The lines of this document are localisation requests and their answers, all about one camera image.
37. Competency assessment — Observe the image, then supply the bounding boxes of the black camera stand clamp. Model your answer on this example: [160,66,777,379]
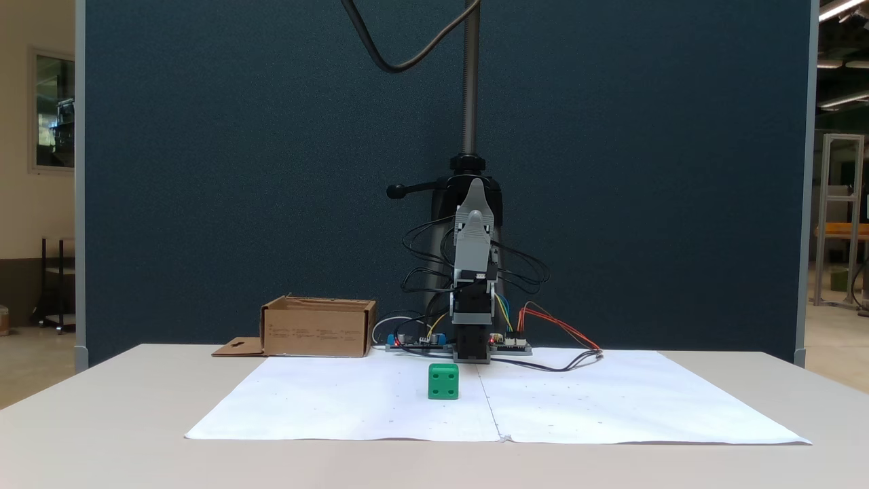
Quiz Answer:
[386,154,507,325]

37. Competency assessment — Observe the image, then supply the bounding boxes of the grey motor controller board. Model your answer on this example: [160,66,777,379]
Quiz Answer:
[489,334,533,355]

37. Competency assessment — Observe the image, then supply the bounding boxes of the blue power converter board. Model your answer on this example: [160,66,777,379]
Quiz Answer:
[386,331,450,352]

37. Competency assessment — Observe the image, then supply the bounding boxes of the thick black camera cable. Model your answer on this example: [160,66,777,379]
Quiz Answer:
[339,0,481,74]

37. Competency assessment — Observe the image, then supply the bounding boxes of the aluminium profile frame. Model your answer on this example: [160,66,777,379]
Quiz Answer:
[812,132,867,310]

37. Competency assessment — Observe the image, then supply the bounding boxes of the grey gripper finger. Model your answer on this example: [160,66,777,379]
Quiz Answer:
[454,210,492,237]
[458,178,491,226]

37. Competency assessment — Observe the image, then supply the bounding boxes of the blue partition panel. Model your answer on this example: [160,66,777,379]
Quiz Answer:
[74,0,820,371]

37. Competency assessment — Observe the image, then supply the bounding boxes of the metal camera stand pole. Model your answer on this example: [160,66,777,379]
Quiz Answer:
[461,0,482,158]

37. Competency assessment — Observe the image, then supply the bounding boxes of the wall window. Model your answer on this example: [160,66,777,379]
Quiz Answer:
[28,46,76,175]

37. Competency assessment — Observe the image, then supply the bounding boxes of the white cable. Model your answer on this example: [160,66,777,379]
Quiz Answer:
[371,314,409,348]

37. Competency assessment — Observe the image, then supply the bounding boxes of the green dice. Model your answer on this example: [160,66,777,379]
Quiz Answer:
[428,363,460,400]

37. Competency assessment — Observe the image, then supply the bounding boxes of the black looped servo cable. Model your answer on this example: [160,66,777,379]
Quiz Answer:
[490,238,551,295]
[401,216,457,294]

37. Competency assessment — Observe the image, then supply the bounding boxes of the ceiling strip light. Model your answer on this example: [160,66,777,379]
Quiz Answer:
[818,0,869,22]

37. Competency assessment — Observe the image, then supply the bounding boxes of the brown cardboard box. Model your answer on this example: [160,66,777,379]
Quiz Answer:
[211,295,377,359]

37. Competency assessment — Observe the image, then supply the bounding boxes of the black metal cart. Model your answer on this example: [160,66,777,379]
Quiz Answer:
[36,235,77,335]

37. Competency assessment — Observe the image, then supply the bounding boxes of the white paper sheet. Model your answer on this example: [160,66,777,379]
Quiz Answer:
[185,353,503,442]
[475,348,813,446]

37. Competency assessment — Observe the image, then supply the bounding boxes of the black and orange cable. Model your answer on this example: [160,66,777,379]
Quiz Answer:
[499,302,604,373]

